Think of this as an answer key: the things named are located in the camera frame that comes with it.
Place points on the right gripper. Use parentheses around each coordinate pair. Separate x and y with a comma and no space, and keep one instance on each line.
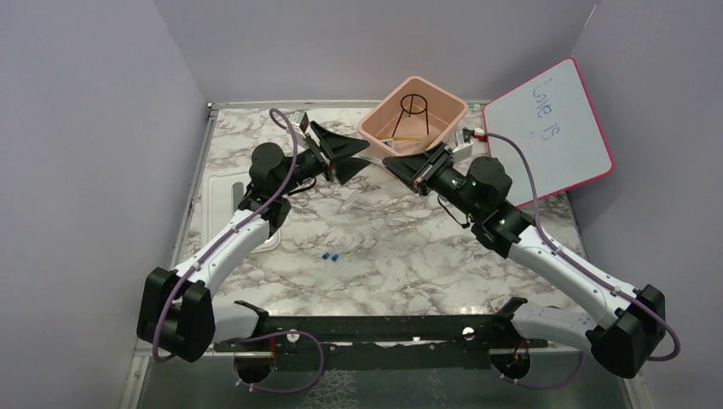
(420,169)

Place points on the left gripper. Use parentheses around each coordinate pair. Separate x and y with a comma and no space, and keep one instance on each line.
(337,146)

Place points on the amber rubber tubing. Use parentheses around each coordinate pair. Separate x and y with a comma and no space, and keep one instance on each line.
(407,144)

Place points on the blue capped test tube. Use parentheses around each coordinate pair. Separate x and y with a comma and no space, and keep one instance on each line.
(348,202)
(342,248)
(332,250)

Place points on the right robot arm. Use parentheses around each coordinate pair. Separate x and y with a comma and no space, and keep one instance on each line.
(620,325)

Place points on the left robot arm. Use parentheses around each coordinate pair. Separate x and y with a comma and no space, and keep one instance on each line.
(177,313)

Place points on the pink plastic bin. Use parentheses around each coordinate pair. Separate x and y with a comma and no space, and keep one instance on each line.
(415,107)

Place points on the white plastic lid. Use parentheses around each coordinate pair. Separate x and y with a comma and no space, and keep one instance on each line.
(221,193)

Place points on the pink framed whiteboard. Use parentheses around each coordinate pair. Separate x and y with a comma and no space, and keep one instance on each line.
(547,134)

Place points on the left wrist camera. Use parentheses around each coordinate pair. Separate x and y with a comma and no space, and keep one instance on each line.
(300,122)

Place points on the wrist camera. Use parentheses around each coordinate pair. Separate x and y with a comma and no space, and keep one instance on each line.
(300,122)
(464,139)

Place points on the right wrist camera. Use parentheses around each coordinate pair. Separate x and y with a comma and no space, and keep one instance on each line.
(464,139)

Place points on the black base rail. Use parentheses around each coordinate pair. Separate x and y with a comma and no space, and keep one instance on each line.
(358,343)

